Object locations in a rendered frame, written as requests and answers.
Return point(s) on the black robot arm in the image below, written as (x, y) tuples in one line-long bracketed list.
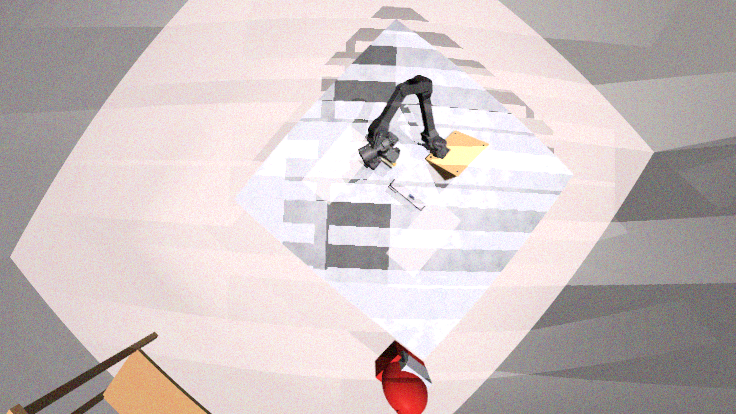
[(422, 87)]

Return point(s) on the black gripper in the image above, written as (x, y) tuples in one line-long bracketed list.
[(373, 163)]

